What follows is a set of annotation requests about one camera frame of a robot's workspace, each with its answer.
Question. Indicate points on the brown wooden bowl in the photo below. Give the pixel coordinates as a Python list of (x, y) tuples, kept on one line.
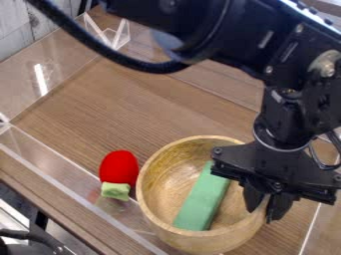
[(166, 179)]

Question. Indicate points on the black stand with cable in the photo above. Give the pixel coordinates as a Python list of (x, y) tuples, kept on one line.
[(43, 245)]

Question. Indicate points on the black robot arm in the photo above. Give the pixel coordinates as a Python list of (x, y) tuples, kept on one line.
[(281, 43)]

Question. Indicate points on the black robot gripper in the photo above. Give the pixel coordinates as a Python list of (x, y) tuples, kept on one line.
[(281, 170)]

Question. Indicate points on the red plush radish toy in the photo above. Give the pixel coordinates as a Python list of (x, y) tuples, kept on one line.
[(118, 174)]

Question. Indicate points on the clear acrylic corner bracket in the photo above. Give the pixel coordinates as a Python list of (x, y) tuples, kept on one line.
[(114, 38)]

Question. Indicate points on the green rectangular block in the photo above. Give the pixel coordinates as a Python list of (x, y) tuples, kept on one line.
[(202, 202)]

